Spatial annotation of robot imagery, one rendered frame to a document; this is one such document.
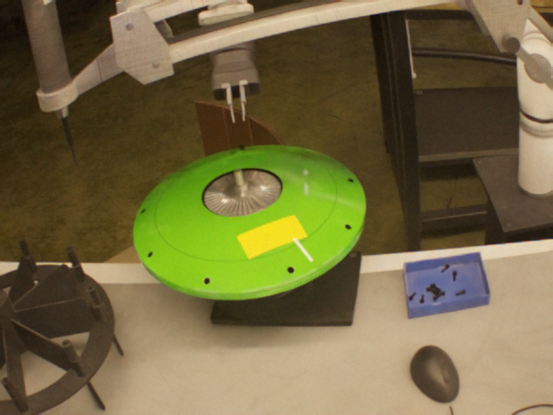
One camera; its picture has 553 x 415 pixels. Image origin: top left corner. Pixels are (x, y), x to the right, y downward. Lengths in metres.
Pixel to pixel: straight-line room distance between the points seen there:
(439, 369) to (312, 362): 0.19
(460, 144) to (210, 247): 1.75
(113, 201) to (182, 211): 2.09
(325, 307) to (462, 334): 0.21
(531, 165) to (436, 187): 1.54
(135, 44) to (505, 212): 0.81
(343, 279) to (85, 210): 2.10
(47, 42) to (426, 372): 0.61
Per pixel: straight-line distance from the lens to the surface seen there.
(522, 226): 1.26
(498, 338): 0.97
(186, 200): 0.97
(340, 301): 1.02
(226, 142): 1.63
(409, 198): 2.32
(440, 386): 0.88
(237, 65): 1.15
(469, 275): 1.06
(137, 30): 0.69
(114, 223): 2.90
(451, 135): 2.59
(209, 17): 1.15
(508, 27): 0.76
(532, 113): 1.23
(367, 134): 3.14
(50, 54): 0.72
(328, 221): 0.91
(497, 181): 1.37
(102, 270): 1.18
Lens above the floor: 1.63
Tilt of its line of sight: 36 degrees down
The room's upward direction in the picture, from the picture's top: 10 degrees counter-clockwise
